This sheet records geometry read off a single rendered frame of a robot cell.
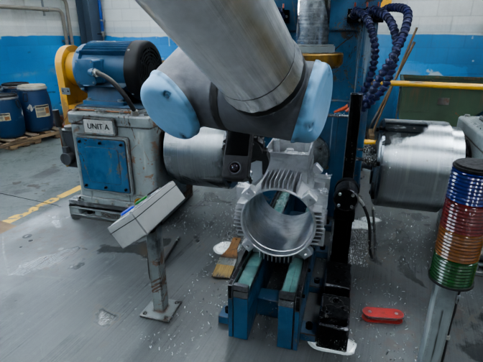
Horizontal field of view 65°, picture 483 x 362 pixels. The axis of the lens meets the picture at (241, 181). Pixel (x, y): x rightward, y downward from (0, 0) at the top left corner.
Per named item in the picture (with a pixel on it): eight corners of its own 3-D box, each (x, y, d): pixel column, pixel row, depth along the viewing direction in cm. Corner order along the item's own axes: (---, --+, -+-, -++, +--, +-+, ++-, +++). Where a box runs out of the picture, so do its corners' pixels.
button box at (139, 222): (164, 212, 87) (150, 192, 86) (186, 197, 84) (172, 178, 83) (122, 250, 72) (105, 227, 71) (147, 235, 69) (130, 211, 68)
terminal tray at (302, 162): (270, 165, 96) (272, 137, 94) (313, 169, 94) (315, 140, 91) (260, 182, 85) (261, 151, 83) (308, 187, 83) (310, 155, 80)
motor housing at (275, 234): (254, 217, 103) (254, 150, 96) (325, 226, 98) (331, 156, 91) (233, 256, 85) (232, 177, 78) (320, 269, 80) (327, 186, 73)
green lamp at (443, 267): (426, 265, 62) (430, 240, 61) (466, 271, 61) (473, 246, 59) (432, 286, 57) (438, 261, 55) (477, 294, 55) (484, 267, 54)
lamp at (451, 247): (430, 240, 61) (436, 215, 59) (473, 246, 59) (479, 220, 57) (438, 261, 55) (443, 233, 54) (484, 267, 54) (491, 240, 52)
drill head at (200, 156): (164, 166, 144) (158, 99, 135) (257, 175, 135) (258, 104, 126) (127, 190, 122) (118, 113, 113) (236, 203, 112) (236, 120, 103)
